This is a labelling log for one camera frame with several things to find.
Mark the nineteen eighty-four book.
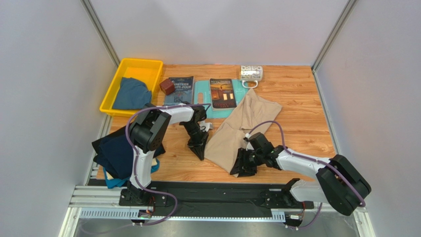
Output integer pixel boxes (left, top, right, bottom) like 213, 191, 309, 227
163, 76, 194, 106

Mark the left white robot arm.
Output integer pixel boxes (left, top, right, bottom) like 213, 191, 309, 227
126, 103, 213, 200

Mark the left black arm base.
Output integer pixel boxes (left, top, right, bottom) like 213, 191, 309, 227
119, 188, 168, 207

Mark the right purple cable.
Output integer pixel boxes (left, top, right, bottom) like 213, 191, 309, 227
245, 120, 366, 230

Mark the dark orange cover book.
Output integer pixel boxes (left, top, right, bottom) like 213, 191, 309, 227
209, 79, 237, 110

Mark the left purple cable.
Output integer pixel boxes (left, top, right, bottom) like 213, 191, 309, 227
77, 103, 212, 227

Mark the navy folded shirt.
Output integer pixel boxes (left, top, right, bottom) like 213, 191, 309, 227
92, 130, 133, 179

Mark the beige t shirt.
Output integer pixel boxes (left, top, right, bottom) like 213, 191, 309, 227
205, 89, 283, 173

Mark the white mug yellow inside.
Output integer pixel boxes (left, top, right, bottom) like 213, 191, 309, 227
239, 65, 263, 89

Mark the black table edge strip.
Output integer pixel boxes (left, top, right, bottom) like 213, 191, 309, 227
87, 179, 349, 218

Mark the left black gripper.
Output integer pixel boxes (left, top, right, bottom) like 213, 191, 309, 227
182, 121, 210, 160

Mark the blue shirt in bin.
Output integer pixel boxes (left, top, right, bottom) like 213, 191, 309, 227
112, 78, 152, 110

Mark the teal folded shirt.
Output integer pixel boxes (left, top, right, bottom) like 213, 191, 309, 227
102, 158, 161, 189

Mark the yellow plastic bin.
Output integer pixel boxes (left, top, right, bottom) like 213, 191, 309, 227
99, 58, 164, 118

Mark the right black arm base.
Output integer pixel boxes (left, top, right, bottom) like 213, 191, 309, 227
260, 189, 315, 209

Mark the teal cutting board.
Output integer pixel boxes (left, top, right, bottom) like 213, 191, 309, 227
194, 79, 248, 119

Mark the aluminium rail frame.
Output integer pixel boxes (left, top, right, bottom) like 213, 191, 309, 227
60, 158, 372, 237

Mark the purple cable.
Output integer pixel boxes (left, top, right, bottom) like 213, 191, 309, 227
77, 103, 212, 227
245, 120, 366, 230

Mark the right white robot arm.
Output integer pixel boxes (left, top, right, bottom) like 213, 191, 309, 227
230, 132, 372, 216

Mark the brown wooden cube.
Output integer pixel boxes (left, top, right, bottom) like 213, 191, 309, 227
159, 79, 175, 95

